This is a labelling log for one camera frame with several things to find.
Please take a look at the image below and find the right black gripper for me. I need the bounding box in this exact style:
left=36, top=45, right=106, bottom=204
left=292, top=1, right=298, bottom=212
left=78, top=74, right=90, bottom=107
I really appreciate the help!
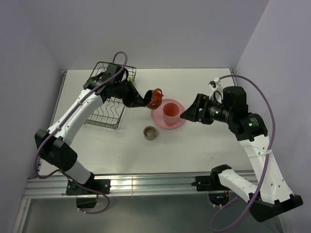
left=179, top=93, right=232, bottom=124

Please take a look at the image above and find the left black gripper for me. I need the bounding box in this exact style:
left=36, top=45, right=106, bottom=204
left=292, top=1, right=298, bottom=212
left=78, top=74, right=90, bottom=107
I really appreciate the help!
left=113, top=80, right=148, bottom=108

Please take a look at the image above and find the dark brown ceramic mug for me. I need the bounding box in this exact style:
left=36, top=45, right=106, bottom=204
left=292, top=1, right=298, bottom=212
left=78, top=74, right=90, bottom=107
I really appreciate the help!
left=144, top=88, right=164, bottom=110

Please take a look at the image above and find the pink plastic cup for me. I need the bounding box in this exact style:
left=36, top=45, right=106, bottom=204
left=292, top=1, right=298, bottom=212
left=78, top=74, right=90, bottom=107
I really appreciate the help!
left=163, top=102, right=179, bottom=126

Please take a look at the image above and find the small grey speckled bowl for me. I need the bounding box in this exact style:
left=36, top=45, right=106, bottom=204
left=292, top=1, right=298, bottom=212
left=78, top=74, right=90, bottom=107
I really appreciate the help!
left=143, top=126, right=157, bottom=141

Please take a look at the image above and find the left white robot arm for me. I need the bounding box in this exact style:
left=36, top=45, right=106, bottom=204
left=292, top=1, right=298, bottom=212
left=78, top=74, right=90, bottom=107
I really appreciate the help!
left=35, top=63, right=152, bottom=194

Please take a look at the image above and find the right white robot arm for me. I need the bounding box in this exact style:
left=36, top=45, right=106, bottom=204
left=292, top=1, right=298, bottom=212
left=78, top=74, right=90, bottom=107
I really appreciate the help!
left=180, top=86, right=303, bottom=222

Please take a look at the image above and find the pink round plate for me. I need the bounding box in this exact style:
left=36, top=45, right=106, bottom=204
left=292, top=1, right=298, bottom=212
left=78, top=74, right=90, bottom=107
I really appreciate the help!
left=151, top=99, right=185, bottom=130

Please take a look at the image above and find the black wire dish rack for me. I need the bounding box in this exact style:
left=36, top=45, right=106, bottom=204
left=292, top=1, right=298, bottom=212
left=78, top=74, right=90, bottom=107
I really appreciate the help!
left=85, top=62, right=136, bottom=130

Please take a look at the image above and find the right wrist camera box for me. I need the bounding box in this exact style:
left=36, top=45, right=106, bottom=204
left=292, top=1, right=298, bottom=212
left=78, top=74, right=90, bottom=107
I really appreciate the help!
left=208, top=78, right=223, bottom=101

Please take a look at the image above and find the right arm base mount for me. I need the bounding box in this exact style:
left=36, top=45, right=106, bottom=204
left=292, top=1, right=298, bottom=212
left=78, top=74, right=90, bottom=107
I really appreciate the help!
left=191, top=176, right=222, bottom=192

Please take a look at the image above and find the aluminium frame rail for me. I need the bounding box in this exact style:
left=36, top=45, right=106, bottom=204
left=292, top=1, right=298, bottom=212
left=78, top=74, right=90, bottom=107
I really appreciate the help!
left=23, top=171, right=277, bottom=200

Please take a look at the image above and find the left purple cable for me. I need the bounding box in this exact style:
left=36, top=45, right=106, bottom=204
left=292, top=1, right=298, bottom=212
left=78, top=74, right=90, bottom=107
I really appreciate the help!
left=34, top=51, right=128, bottom=215

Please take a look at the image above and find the purple cable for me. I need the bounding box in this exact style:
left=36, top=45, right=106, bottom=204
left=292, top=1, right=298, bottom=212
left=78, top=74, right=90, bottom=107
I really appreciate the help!
left=210, top=74, right=276, bottom=233
left=34, top=51, right=128, bottom=215

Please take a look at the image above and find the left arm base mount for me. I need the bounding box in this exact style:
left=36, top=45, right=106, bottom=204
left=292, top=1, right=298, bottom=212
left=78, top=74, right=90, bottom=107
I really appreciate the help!
left=65, top=179, right=111, bottom=214

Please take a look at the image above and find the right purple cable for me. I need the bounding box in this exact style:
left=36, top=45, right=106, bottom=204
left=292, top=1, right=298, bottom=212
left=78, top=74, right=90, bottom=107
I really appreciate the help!
left=210, top=74, right=276, bottom=233

